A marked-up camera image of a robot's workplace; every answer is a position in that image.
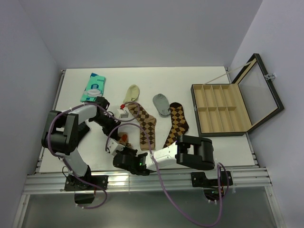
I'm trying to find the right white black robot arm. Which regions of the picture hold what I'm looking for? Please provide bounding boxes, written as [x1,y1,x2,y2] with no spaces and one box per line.
[107,135,222,185]

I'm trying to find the orange green argyle sock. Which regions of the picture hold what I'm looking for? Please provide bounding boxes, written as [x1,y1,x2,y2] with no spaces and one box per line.
[118,132,133,149]

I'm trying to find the teal patterned sock pair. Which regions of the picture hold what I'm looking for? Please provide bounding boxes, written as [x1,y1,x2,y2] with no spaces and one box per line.
[80,73,106,102]

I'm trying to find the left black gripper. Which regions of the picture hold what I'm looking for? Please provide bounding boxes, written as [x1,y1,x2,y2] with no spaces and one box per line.
[91,114,121,140]

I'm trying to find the black compartment storage box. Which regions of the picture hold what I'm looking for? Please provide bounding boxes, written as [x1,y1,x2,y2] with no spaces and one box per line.
[190,53,285,137]

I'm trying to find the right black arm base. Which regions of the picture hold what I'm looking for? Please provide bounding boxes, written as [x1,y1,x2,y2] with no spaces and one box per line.
[191,171,233,203]

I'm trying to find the metal wall latch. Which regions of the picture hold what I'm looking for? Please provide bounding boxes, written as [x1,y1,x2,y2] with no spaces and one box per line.
[264,74,276,81]

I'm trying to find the brown tan argyle sock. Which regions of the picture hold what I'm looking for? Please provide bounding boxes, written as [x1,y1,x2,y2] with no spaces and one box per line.
[127,103,156,151]

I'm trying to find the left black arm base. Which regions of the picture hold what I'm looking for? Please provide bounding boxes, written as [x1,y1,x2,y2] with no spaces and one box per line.
[62,167,108,209]

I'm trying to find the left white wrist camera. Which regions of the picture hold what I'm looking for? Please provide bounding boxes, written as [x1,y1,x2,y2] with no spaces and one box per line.
[117,104,129,119]

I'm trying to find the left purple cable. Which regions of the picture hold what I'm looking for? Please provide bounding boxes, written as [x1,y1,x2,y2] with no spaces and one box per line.
[47,102,143,209]

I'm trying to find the cream ankle sock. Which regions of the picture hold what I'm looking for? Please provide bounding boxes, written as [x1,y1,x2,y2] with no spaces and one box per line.
[123,85,140,105]

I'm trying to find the grey ankle sock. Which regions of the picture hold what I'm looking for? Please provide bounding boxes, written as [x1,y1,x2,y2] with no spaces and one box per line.
[152,94,171,117]

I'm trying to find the dark brown argyle sock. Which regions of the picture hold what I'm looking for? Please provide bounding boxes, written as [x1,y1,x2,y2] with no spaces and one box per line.
[163,102,189,148]

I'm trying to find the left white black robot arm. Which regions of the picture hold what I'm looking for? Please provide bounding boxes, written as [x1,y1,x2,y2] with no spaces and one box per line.
[41,97,121,190]

